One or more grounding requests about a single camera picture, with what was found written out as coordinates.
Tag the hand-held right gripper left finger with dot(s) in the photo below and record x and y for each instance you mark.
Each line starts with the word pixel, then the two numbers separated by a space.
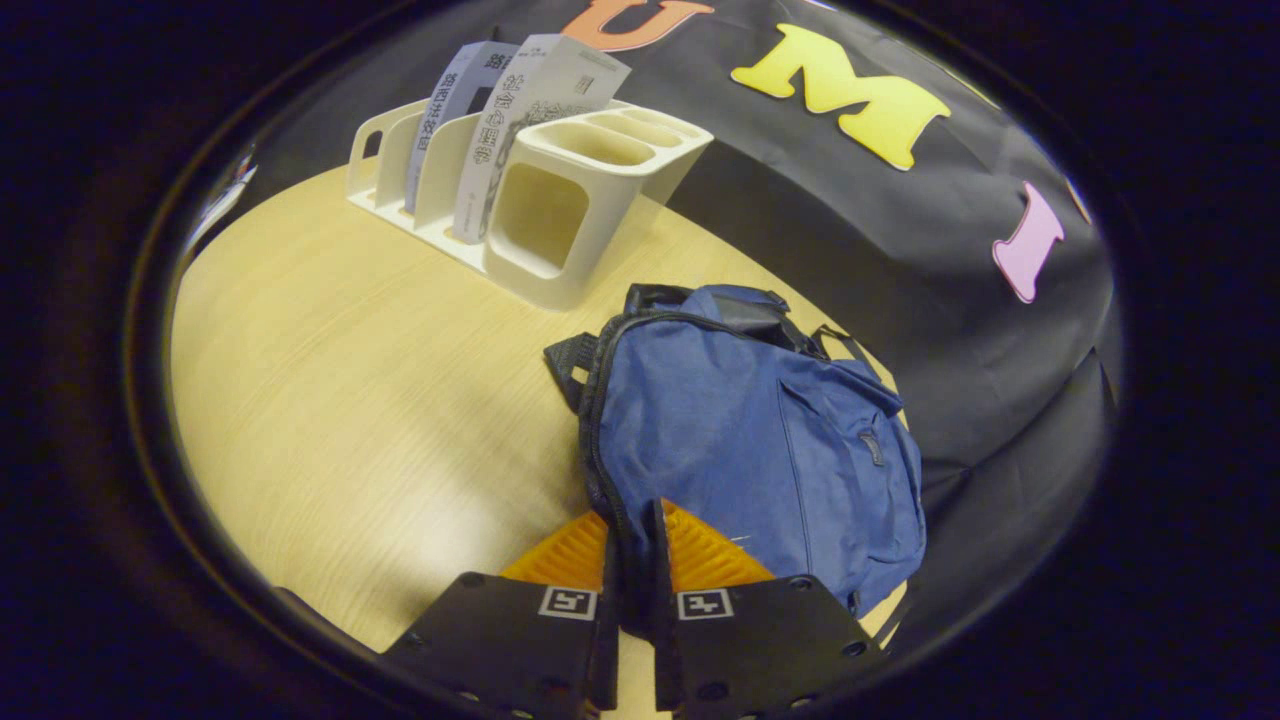
pixel 611 620

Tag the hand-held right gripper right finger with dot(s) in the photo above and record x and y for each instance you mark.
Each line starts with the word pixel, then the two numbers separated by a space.
pixel 660 620

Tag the blue schoolbag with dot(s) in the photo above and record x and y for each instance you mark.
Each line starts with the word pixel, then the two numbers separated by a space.
pixel 730 450

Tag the white plastic bookshelf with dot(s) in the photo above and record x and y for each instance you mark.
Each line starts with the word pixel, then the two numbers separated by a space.
pixel 590 230

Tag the white book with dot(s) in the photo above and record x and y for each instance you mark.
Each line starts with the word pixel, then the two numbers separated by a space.
pixel 540 110

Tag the black backdrop cloth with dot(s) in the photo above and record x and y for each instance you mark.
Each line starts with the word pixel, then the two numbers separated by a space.
pixel 800 230

